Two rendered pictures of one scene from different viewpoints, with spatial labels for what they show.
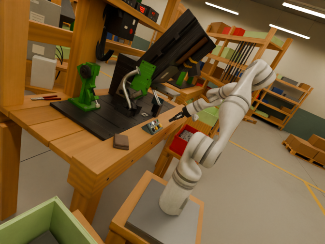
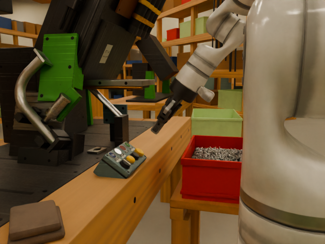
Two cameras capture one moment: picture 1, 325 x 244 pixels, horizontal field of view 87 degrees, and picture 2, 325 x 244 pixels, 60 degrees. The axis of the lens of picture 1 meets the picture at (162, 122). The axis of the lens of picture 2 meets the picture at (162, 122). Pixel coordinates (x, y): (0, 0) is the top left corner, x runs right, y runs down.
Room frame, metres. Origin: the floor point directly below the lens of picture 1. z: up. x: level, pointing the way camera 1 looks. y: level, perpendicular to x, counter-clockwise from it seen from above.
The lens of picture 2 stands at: (0.31, -0.04, 1.16)
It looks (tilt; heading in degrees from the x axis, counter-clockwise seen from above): 10 degrees down; 358
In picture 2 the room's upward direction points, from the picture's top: straight up
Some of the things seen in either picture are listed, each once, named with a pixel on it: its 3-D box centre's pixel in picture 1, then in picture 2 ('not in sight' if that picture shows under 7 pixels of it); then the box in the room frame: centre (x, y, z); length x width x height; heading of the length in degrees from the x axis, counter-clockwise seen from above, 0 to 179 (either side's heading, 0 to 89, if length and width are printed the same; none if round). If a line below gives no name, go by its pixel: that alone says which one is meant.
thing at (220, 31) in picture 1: (214, 77); (202, 69); (4.44, -0.74, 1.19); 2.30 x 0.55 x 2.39; 26
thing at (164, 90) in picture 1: (155, 85); (97, 83); (1.37, 0.17, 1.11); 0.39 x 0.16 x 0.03; 74
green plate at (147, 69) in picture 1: (144, 77); (64, 67); (1.23, 0.24, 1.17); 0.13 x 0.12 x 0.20; 164
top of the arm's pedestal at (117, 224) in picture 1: (164, 213); not in sight; (0.52, -0.16, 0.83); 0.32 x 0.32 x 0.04; 81
